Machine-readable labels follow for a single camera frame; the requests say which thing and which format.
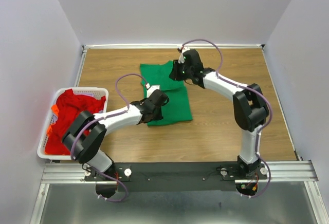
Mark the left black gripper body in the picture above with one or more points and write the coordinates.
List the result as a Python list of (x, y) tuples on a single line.
[(157, 114)]

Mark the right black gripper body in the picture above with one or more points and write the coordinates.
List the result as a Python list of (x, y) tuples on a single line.
[(180, 72)]

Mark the green t-shirt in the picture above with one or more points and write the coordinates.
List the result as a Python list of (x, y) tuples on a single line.
[(178, 108)]

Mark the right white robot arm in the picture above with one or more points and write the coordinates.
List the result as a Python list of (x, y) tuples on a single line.
[(252, 111)]

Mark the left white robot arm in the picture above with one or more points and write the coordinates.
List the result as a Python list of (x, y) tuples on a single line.
[(84, 136)]

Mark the white plastic laundry basket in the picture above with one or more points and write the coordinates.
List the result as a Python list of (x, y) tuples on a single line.
[(94, 92)]

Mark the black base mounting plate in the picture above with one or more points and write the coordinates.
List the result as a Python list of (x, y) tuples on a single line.
[(176, 176)]

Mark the red t-shirt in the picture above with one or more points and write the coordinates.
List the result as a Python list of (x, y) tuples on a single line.
[(70, 106)]

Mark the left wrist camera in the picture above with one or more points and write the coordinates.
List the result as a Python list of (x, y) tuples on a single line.
[(151, 88)]

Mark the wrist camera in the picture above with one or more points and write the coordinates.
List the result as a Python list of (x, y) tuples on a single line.
[(151, 88), (182, 50)]

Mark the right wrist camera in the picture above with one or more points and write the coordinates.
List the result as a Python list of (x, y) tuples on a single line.
[(182, 50)]

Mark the aluminium back table rail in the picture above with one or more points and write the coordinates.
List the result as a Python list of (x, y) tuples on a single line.
[(168, 46)]

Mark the aluminium front rail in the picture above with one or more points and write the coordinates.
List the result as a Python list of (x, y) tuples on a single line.
[(281, 171)]

